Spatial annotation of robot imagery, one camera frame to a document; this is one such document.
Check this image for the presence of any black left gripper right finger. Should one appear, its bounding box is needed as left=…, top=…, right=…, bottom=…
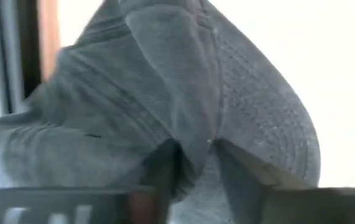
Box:
left=213, top=139, right=355, bottom=224

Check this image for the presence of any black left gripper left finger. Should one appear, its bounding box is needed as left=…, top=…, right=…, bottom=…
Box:
left=0, top=139, right=182, bottom=224

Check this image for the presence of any grey fabric hat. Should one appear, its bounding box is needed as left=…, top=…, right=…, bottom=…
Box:
left=0, top=0, right=321, bottom=224

